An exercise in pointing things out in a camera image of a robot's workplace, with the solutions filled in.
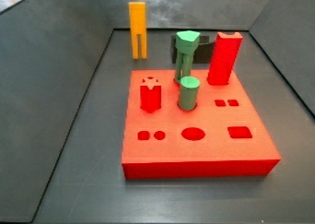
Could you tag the yellow two-pronged peg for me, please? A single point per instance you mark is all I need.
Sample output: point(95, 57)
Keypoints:
point(137, 20)

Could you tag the red peg board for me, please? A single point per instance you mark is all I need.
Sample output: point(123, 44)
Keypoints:
point(216, 140)

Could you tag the tall red square peg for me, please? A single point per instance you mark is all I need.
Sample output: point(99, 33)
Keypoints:
point(225, 49)

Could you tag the red star peg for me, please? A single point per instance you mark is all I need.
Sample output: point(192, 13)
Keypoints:
point(149, 94)

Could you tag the green cylinder peg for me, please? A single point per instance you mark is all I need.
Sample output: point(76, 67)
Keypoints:
point(188, 93)

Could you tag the green pentagon-top peg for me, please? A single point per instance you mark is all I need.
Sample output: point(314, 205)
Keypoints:
point(187, 41)

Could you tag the black curved bracket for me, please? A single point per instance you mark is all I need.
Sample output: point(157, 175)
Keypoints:
point(203, 52)

